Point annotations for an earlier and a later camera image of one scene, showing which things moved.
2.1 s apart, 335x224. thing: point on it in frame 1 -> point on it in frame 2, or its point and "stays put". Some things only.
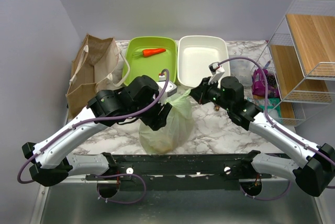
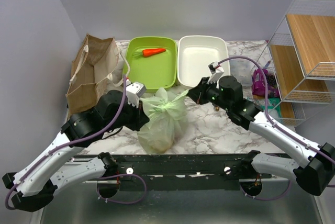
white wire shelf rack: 301,54 stays put
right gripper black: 201,90 stays put
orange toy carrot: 147,52 stays put
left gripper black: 159,119 -> 141,119
